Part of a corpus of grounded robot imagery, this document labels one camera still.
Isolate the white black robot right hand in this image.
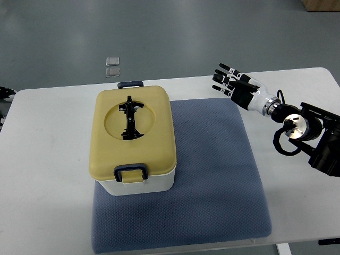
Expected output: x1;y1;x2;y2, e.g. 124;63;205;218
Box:
212;63;282;117

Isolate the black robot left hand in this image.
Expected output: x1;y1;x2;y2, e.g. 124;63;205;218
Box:
0;86;17;102

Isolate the yellow storage box lid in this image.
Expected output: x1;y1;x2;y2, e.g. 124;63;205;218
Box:
89;86;176;182

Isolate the brown cardboard box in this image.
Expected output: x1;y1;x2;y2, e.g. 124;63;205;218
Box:
302;0;339;12

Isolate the white storage box base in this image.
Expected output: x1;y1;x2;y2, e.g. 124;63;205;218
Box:
98;168;175;196

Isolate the blue grey fabric mat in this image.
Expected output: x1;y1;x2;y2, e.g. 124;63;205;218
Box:
91;98;272;253

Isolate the white table leg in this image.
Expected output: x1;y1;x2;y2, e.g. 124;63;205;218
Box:
276;243;292;255

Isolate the black table bracket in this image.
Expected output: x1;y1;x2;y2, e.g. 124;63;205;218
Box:
318;238;340;245

